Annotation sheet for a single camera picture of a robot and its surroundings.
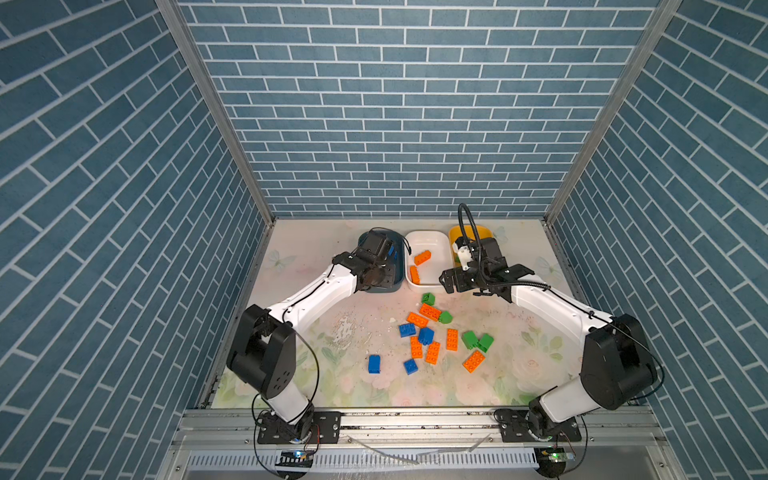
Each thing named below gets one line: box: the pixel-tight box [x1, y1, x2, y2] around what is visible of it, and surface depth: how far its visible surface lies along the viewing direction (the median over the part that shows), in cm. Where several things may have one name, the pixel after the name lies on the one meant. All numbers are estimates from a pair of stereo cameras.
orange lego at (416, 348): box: [410, 336, 423, 359], surface depth 88 cm
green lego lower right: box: [477, 333, 495, 353], surface depth 88 cm
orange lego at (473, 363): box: [462, 350, 486, 374], surface depth 86 cm
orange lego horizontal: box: [414, 250, 432, 266], surface depth 109 cm
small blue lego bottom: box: [404, 359, 419, 375], surface depth 84 cm
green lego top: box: [421, 292, 436, 306], surface depth 98 cm
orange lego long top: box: [419, 303, 442, 322], surface depth 96 cm
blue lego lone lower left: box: [368, 354, 381, 374], surface depth 84 cm
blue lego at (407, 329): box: [398, 323, 417, 338], surface depth 91 cm
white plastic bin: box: [405, 230, 452, 287], surface depth 110 cm
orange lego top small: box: [410, 265, 420, 285], surface depth 106 cm
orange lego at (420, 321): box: [406, 312, 429, 328], surface depth 95 cm
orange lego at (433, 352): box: [425, 341, 441, 365], surface depth 88 cm
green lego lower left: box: [462, 330, 479, 350], surface depth 90 cm
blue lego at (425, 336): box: [418, 327, 434, 346], surface depth 89 cm
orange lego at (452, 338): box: [446, 328, 459, 352], surface depth 90 cm
